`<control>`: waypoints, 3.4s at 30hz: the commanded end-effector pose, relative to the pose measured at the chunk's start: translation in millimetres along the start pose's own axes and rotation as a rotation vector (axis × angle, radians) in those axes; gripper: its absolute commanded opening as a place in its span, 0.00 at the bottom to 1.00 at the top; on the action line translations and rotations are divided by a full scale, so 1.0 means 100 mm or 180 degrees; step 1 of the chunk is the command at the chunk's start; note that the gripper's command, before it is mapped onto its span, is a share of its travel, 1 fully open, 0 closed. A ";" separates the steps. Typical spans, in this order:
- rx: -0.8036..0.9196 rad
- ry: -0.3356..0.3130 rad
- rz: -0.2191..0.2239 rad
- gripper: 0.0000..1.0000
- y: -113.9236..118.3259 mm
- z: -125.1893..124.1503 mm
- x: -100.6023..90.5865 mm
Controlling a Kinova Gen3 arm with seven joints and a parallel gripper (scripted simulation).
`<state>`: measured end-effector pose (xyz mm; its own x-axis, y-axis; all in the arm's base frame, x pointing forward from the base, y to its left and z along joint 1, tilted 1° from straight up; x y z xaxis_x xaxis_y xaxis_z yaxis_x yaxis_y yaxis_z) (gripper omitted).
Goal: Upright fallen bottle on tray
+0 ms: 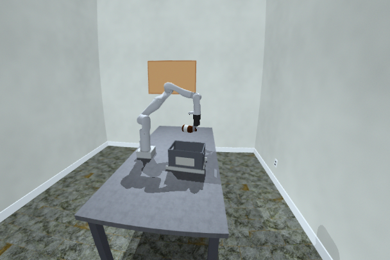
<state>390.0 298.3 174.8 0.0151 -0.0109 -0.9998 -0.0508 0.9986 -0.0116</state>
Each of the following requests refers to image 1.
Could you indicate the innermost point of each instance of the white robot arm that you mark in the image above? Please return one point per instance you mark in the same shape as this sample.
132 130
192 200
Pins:
144 119

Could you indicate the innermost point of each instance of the brown glass bottle with white label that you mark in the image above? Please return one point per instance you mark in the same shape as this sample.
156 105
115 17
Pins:
187 128

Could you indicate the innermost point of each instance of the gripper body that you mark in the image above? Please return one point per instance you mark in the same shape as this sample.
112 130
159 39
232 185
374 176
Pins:
196 117

